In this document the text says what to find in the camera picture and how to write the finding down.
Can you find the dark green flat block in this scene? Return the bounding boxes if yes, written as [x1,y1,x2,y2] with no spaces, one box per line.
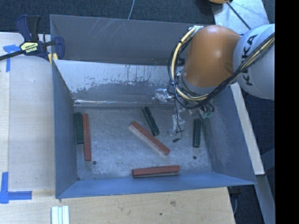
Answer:
[141,106,161,137]
[74,112,85,145]
[192,118,202,148]

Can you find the red-brown flat block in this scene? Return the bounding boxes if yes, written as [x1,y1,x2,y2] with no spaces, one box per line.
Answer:
[128,120,171,157]
[82,113,92,162]
[131,164,181,179]

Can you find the grey metal bin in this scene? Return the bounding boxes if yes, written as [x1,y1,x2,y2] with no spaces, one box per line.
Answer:
[49,14,258,200]

